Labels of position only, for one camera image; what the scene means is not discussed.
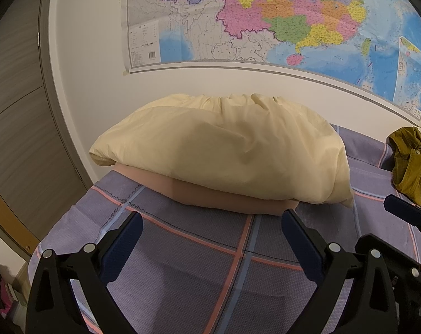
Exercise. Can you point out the grey wooden door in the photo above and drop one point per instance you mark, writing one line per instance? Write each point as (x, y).
(41, 174)

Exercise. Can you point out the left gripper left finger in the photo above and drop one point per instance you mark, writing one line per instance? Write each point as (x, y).
(52, 305)

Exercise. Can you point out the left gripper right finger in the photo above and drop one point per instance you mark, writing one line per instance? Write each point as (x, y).
(370, 307)

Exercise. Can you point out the olive brown jacket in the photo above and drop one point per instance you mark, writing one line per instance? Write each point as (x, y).
(406, 173)

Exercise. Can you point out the purple plaid bed sheet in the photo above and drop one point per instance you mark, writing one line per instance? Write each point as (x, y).
(199, 270)

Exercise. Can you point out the cream beige jacket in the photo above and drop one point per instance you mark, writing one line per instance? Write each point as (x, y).
(260, 147)

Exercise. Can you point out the colourful wall map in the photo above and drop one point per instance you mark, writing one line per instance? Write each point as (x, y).
(372, 45)

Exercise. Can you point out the folded pink garment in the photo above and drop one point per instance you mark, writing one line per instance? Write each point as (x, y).
(200, 196)

